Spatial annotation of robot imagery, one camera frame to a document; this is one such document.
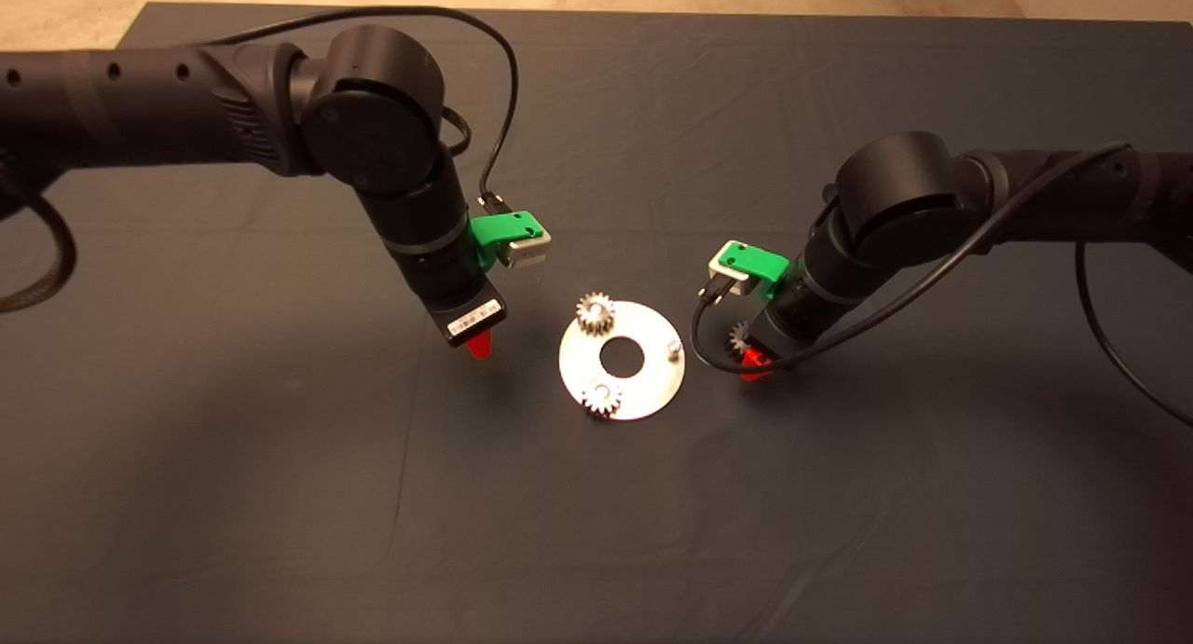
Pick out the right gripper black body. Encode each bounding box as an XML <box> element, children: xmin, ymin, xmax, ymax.
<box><xmin>743</xmin><ymin>304</ymin><xmax>821</xmax><ymax>370</ymax></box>

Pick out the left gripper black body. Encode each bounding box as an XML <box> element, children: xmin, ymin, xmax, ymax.
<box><xmin>401</xmin><ymin>243</ymin><xmax>509</xmax><ymax>349</ymax></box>

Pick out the silver steel planetary gear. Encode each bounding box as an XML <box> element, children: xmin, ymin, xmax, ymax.
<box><xmin>576</xmin><ymin>292</ymin><xmax>616</xmax><ymax>336</ymax></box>
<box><xmin>580</xmin><ymin>378</ymin><xmax>624</xmax><ymax>418</ymax></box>

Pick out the round metal carrier plate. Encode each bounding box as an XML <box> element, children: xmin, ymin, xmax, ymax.
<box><xmin>558</xmin><ymin>299</ymin><xmax>688</xmax><ymax>421</ymax></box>

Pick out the dark grey table cloth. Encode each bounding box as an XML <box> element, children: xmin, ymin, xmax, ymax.
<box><xmin>0</xmin><ymin>1</ymin><xmax>1193</xmax><ymax>644</ymax></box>

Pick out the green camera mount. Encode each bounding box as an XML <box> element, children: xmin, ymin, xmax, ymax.
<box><xmin>713</xmin><ymin>240</ymin><xmax>791</xmax><ymax>302</ymax></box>
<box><xmin>471</xmin><ymin>211</ymin><xmax>544</xmax><ymax>268</ymax></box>

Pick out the small silver camera box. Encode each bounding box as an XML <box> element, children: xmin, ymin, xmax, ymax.
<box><xmin>503</xmin><ymin>226</ymin><xmax>553</xmax><ymax>270</ymax></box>
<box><xmin>706</xmin><ymin>243</ymin><xmax>758</xmax><ymax>296</ymax></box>

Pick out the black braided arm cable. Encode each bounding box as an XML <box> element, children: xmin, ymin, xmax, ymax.
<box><xmin>0</xmin><ymin>173</ymin><xmax>77</xmax><ymax>314</ymax></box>

